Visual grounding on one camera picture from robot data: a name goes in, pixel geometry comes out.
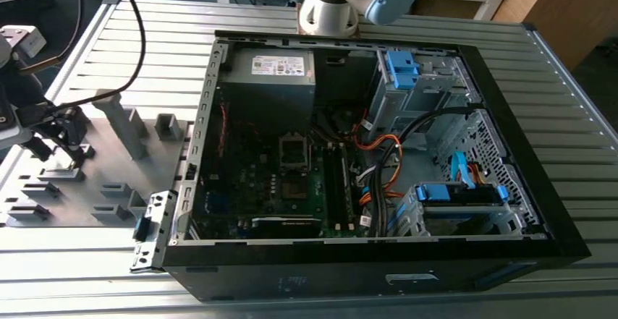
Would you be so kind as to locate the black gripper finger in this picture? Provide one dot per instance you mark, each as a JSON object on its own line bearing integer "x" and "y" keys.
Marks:
{"x": 73, "y": 127}
{"x": 39, "y": 147}

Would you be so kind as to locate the silver CPU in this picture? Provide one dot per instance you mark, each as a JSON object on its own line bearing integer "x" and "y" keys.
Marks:
{"x": 61, "y": 158}

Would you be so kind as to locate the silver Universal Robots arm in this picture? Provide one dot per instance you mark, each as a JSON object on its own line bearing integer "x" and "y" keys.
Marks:
{"x": 329, "y": 11}

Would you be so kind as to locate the CPU socket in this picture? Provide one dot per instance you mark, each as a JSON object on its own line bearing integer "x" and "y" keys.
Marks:
{"x": 294, "y": 189}

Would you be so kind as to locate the grey parts rack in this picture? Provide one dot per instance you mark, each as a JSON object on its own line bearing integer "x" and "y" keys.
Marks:
{"x": 97, "y": 196}

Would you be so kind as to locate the metal expansion slot retainer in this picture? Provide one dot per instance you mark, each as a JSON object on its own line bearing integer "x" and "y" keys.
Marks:
{"x": 159, "y": 207}

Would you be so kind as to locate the black graphics card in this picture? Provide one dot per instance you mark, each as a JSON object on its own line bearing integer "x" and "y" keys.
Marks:
{"x": 285, "y": 225}

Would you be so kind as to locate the green motherboard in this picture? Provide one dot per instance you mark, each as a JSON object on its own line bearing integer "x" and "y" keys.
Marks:
{"x": 317, "y": 189}

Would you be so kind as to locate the black RAM slot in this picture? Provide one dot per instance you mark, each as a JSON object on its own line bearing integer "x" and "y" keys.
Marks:
{"x": 334, "y": 203}
{"x": 350, "y": 214}

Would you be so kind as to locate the black open PC case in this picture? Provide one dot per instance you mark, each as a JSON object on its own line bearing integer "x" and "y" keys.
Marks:
{"x": 338, "y": 261}

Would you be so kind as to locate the blue drive bay latch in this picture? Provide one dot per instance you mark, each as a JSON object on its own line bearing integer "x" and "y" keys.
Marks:
{"x": 401, "y": 62}

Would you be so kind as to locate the tall metal drive cage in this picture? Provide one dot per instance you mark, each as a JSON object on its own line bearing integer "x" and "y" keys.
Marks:
{"x": 434, "y": 91}

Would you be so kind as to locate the blue disk carrier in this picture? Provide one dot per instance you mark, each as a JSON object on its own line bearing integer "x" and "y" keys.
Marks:
{"x": 434, "y": 192}

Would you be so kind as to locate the low metal disk cage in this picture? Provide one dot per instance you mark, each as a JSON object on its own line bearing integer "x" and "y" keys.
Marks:
{"x": 512, "y": 217}

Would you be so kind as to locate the wooden cabinet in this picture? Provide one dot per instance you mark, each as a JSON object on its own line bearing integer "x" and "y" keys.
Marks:
{"x": 570, "y": 15}

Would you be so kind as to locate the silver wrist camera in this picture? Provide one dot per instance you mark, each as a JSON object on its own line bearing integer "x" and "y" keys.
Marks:
{"x": 10, "y": 131}

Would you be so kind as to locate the grey wrist mount box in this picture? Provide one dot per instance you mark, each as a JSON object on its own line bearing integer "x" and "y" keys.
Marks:
{"x": 31, "y": 42}

